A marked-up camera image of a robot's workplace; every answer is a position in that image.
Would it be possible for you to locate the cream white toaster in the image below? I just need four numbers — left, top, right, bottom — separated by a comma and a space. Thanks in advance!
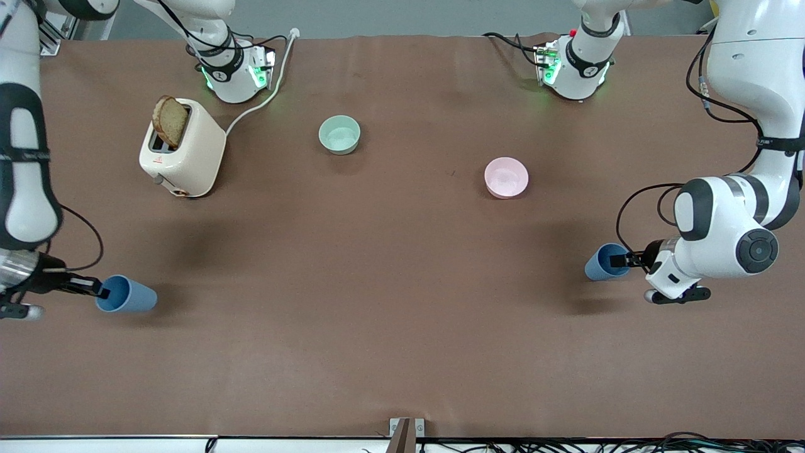
139, 98, 227, 199

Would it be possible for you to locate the black right base cable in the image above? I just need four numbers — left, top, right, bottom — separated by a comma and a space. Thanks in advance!
154, 0, 287, 64

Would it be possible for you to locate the pink bowl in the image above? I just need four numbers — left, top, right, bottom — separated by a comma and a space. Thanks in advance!
484, 157, 530, 199

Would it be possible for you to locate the brown bread slice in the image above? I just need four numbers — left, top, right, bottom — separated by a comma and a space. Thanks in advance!
152, 96, 189, 149

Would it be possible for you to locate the black base cable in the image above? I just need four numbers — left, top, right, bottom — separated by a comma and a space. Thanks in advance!
154, 0, 287, 64
482, 31, 549, 67

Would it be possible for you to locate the aluminium frame profile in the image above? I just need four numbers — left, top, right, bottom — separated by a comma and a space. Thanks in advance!
38, 13, 86, 55

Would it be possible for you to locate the mint green bowl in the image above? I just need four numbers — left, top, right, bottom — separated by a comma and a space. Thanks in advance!
318, 115, 362, 155

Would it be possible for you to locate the blue plastic cup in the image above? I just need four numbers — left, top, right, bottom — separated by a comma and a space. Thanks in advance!
96, 275, 158, 313
584, 243, 631, 282

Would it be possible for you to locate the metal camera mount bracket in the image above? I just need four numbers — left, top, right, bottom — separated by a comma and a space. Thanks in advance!
389, 418, 425, 453

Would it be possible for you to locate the black cable bundle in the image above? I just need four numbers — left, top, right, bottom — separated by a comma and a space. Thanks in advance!
362, 431, 805, 453

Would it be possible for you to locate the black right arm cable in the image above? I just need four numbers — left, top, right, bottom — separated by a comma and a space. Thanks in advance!
47, 204, 105, 272

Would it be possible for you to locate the black left base cable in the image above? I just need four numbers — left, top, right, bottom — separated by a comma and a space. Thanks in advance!
482, 31, 549, 67

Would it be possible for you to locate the white toaster power cable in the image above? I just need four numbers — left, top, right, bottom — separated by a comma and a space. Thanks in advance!
225, 28, 301, 136

